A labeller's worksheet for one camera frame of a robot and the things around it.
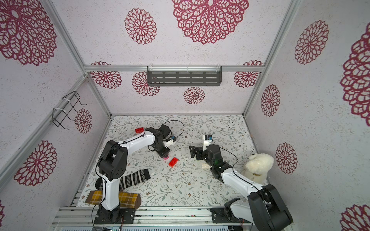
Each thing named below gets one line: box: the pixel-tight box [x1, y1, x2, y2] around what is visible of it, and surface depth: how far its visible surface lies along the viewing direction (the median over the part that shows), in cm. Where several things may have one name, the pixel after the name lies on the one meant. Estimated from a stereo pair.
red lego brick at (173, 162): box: [168, 156, 179, 168], surface depth 94 cm
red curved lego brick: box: [134, 127, 145, 134], surface depth 112 cm
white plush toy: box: [240, 153, 275, 185], surface depth 74 cm
